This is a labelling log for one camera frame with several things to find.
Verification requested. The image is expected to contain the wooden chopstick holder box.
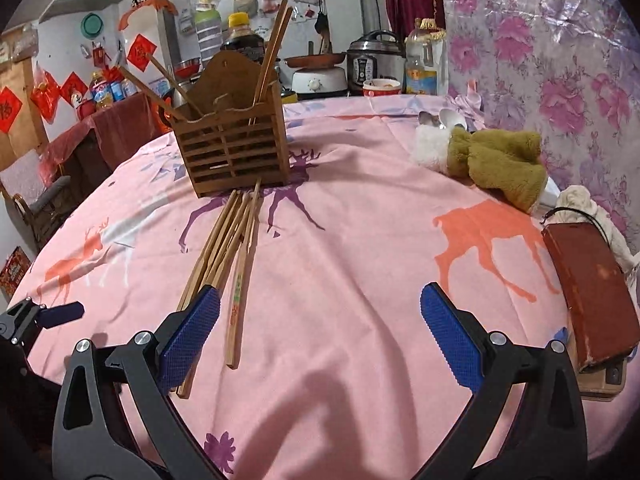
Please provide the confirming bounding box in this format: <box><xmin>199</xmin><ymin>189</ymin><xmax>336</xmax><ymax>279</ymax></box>
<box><xmin>171</xmin><ymin>51</ymin><xmax>290</xmax><ymax>197</ymax></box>

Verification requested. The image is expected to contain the clear cooking oil bottle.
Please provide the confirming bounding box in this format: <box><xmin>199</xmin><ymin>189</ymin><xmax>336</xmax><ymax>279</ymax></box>
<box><xmin>405</xmin><ymin>18</ymin><xmax>449</xmax><ymax>96</ymax></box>

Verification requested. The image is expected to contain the olive green plush towel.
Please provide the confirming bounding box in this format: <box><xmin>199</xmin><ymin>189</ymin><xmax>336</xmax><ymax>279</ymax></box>
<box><xmin>412</xmin><ymin>125</ymin><xmax>548</xmax><ymax>212</ymax></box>

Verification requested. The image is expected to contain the red cloth covered table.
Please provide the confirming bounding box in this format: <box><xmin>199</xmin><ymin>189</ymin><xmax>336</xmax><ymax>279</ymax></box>
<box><xmin>38</xmin><ymin>93</ymin><xmax>163</xmax><ymax>186</ymax></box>

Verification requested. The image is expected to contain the wooden armchair with cushion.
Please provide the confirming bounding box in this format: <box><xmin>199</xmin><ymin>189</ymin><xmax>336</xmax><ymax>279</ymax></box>
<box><xmin>1</xmin><ymin>176</ymin><xmax>79</xmax><ymax>252</ymax></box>

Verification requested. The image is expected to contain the white refrigerator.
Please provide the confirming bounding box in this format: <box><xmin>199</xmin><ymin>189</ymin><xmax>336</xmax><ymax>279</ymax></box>
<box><xmin>118</xmin><ymin>0</ymin><xmax>181</xmax><ymax>96</ymax></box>

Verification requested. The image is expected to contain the wooden chopstick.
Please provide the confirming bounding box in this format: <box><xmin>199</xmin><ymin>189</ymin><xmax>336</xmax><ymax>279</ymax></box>
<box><xmin>145</xmin><ymin>52</ymin><xmax>204</xmax><ymax>117</ymax></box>
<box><xmin>253</xmin><ymin>0</ymin><xmax>291</xmax><ymax>105</ymax></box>
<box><xmin>177</xmin><ymin>190</ymin><xmax>239</xmax><ymax>311</ymax></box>
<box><xmin>224</xmin><ymin>179</ymin><xmax>262</xmax><ymax>370</ymax></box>

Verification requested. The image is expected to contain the floral plastic wall cover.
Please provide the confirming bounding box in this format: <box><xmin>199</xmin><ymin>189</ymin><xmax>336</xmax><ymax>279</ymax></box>
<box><xmin>444</xmin><ymin>0</ymin><xmax>639</xmax><ymax>247</ymax></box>

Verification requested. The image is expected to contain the silver pressure cooker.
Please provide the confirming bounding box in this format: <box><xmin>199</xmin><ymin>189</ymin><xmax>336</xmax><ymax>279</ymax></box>
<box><xmin>346</xmin><ymin>30</ymin><xmax>405</xmax><ymax>96</ymax></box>

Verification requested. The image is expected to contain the brown leather wallet case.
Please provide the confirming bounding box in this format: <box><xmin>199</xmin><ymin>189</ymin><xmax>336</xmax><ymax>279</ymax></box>
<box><xmin>542</xmin><ymin>222</ymin><xmax>639</xmax><ymax>370</ymax></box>

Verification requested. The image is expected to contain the pink deer print tablecloth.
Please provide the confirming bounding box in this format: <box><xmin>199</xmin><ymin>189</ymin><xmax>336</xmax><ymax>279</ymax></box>
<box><xmin>8</xmin><ymin>93</ymin><xmax>640</xmax><ymax>480</ymax></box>

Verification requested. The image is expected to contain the red white bowl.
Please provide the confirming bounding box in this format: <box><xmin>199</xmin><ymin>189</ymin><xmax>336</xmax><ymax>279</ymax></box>
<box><xmin>362</xmin><ymin>78</ymin><xmax>402</xmax><ymax>98</ymax></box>

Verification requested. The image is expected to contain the soy sauce bottle yellow cap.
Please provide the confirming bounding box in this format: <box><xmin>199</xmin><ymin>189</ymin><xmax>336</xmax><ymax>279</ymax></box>
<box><xmin>219</xmin><ymin>11</ymin><xmax>266</xmax><ymax>64</ymax></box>

